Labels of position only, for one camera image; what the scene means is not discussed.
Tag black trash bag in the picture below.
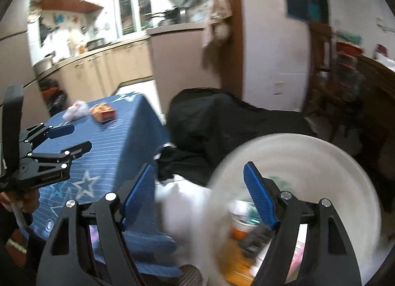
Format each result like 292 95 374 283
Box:
39 79 67 114

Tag person's left hand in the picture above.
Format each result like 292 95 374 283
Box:
0 189 40 213

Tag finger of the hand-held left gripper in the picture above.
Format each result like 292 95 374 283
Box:
19 124 75 151
29 142 93 167

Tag beige lower kitchen cabinets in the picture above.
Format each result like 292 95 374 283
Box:
33 22 213 99

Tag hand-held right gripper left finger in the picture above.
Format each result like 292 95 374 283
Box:
36 163 155 286

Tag steel cooking pot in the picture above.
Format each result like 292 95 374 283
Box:
32 56 55 76

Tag black frying pan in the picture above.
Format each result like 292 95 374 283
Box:
147 8 182 22

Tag orange tree print paper cup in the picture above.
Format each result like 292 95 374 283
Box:
229 203 263 241

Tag red flowerpot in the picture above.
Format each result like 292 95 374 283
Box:
336 41 362 56

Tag kitchen window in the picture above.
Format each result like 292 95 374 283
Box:
114 0 161 33

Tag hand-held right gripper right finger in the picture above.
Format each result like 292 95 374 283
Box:
244 162 362 286

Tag white plastic bin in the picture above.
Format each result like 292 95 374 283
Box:
207 133 384 286

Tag white plastic bag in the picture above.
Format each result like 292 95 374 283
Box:
157 175 227 286

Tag clear crumpled plastic bag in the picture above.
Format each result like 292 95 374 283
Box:
63 100 89 120

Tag beige hanging cloth bags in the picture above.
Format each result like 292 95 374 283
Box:
201 0 233 49

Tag beige three door fridge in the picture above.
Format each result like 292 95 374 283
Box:
0 0 42 126

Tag grey striped slipper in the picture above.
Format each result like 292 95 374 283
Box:
178 264 205 286

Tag orange snack box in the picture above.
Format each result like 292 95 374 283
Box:
89 102 117 123

